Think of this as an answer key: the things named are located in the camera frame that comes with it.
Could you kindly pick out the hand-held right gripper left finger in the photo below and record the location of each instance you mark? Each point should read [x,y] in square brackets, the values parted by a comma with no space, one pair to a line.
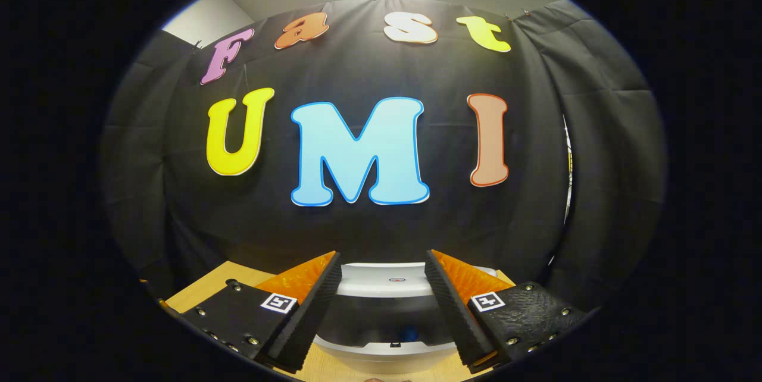
[309,322]

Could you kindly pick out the black backdrop cloth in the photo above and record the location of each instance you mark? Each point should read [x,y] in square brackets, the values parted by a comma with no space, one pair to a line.
[178,221]

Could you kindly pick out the wooden desktop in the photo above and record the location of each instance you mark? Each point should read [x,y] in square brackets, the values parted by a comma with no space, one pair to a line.
[202,293]

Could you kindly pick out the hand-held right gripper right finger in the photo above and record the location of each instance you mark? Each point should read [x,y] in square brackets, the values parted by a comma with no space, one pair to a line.
[458,322]

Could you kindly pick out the white desktop garbage bin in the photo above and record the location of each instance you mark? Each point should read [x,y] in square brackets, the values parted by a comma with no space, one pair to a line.
[387,284]

